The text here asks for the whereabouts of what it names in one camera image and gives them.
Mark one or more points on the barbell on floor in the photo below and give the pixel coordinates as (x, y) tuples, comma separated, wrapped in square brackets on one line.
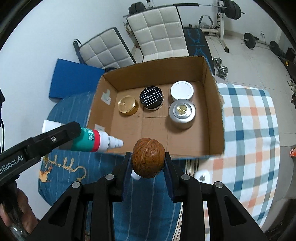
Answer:
[(251, 42)]

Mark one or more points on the silver round tin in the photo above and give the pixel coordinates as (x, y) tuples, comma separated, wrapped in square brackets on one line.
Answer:
[(182, 113)]

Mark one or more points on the brown walnut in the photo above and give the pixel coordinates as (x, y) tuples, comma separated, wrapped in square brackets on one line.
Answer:
[(148, 157)]

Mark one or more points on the orange white floral cloth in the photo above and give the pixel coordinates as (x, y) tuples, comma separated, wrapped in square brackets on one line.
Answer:
[(293, 152)]

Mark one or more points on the cardboard box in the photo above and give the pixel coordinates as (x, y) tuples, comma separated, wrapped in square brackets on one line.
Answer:
[(204, 138)]

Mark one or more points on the white padded chair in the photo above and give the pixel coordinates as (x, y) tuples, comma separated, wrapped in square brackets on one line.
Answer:
[(159, 33), (105, 50)]

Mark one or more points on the dumbbell on floor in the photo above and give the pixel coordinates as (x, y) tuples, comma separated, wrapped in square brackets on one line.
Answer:
[(222, 71)]

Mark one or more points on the gold round tin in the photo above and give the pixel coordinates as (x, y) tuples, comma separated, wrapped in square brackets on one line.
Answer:
[(128, 105)]

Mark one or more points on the small white square cap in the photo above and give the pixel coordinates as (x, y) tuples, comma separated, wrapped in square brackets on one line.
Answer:
[(203, 176)]

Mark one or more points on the white green spray bottle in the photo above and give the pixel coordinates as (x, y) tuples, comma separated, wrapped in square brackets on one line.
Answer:
[(91, 140)]

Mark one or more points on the left white padded chair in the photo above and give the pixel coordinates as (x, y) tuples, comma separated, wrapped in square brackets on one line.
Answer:
[(105, 50)]

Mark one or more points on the blue striped bedsheet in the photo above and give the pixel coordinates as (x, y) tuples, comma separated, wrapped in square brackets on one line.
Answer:
[(147, 211)]

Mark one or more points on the blue foam cushion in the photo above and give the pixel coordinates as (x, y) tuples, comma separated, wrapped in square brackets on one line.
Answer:
[(71, 78)]

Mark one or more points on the black round patterned tin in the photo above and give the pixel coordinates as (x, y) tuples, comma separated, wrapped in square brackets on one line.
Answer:
[(151, 98)]

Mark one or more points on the plaid checkered blanket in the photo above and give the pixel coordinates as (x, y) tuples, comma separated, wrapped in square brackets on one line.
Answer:
[(250, 164)]

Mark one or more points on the white round jar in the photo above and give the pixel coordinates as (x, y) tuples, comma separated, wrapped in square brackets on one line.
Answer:
[(182, 90)]

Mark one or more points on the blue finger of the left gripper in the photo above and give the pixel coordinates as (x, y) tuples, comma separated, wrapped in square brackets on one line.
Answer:
[(57, 135)]

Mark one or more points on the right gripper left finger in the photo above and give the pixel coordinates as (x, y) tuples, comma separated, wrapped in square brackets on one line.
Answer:
[(122, 178)]

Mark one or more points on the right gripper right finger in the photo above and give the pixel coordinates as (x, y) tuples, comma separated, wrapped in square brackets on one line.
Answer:
[(186, 189)]

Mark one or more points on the right white padded chair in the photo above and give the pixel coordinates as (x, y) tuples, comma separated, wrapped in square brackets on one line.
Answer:
[(159, 33)]

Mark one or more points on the blue black bench pad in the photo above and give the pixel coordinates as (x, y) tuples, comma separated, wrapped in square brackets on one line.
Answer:
[(197, 45)]

